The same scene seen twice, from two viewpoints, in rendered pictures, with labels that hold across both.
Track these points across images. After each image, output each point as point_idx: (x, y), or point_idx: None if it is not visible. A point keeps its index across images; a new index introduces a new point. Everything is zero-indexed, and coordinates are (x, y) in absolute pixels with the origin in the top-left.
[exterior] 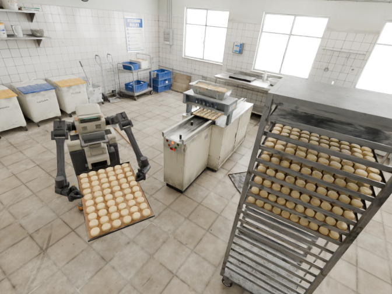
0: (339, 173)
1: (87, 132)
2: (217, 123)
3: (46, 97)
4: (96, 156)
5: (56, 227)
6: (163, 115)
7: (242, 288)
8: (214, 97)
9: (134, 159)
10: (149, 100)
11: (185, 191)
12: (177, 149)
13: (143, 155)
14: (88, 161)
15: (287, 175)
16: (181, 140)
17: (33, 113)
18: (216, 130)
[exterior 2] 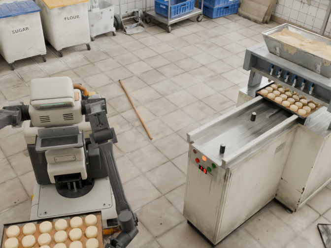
0: None
1: (49, 124)
2: (311, 123)
3: (26, 24)
4: (63, 164)
5: None
6: (212, 67)
7: None
8: (312, 69)
9: (142, 154)
10: (192, 34)
11: (221, 244)
12: (211, 172)
13: (128, 203)
14: (49, 172)
15: None
16: (221, 160)
17: (6, 49)
18: (305, 138)
